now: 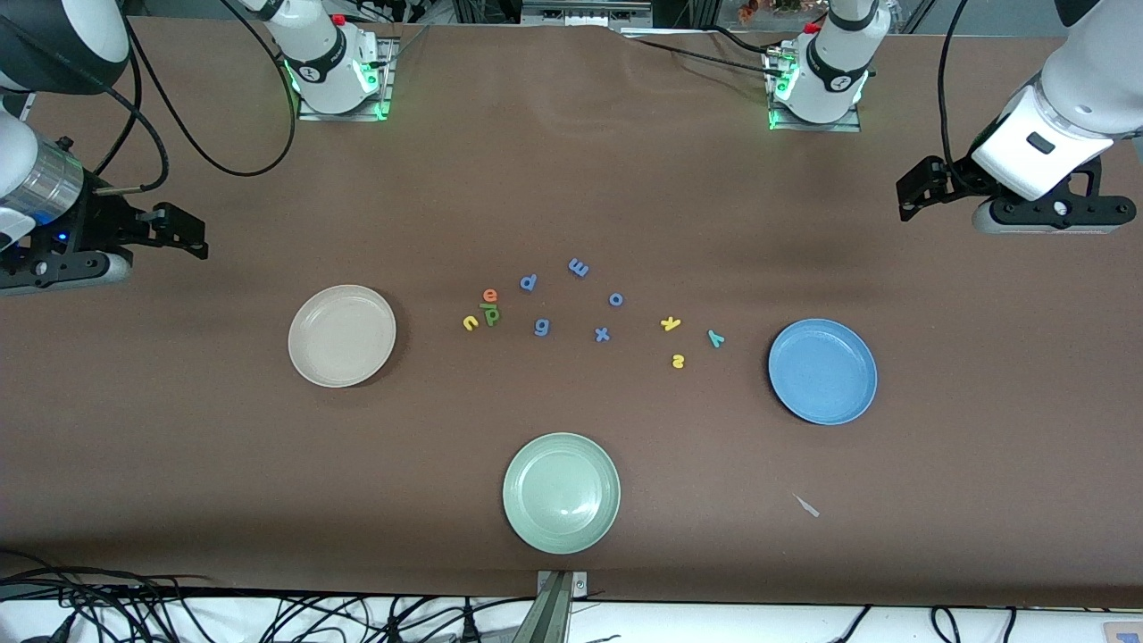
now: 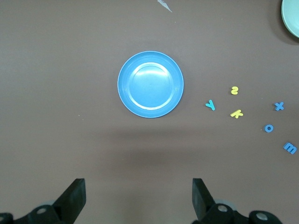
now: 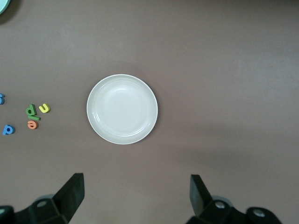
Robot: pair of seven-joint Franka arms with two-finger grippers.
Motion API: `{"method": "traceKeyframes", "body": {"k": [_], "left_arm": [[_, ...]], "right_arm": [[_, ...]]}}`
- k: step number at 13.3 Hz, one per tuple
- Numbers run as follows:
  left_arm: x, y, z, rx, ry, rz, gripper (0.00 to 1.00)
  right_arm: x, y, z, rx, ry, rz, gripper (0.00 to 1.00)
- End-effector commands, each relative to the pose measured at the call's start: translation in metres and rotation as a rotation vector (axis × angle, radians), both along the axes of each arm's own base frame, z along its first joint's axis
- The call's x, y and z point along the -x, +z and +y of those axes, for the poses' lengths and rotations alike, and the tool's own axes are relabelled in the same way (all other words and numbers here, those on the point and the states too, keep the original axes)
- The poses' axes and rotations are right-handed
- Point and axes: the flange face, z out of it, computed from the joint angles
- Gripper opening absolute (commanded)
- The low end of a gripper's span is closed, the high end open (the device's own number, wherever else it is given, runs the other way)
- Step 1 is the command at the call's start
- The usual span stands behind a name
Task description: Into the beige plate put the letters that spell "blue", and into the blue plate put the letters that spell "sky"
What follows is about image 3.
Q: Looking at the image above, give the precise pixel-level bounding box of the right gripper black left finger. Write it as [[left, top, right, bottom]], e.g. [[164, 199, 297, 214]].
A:
[[0, 172, 85, 224]]

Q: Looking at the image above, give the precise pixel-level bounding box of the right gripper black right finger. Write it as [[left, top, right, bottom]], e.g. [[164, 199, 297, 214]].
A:
[[185, 174, 281, 224]]

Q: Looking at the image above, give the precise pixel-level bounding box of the beige round plate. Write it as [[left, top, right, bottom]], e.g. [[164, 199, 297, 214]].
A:
[[86, 74, 159, 145]]

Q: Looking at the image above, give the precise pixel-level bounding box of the pale green round plate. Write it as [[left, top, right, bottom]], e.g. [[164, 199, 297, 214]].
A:
[[0, 0, 12, 14]]

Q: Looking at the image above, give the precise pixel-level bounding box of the blue foam letter p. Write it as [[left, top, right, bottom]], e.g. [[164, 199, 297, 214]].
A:
[[2, 124, 15, 136]]

